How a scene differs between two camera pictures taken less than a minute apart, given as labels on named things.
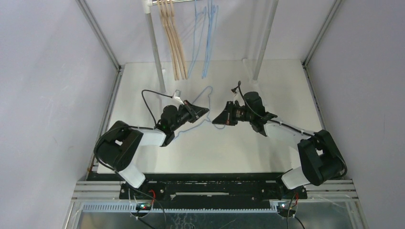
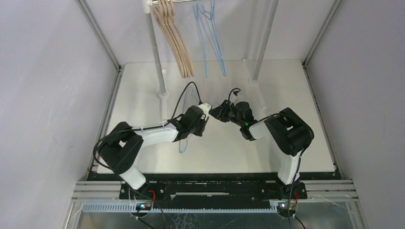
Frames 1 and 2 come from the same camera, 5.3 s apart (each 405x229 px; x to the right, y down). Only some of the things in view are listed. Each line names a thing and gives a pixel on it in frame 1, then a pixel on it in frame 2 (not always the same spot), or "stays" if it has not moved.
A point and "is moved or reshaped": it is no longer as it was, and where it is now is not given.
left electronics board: x=143 y=206 stays
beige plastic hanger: x=186 y=72 is moved or reshaped
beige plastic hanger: x=167 y=16 is moved or reshaped
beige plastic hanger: x=166 y=27 is moved or reshaped
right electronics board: x=284 y=209 stays
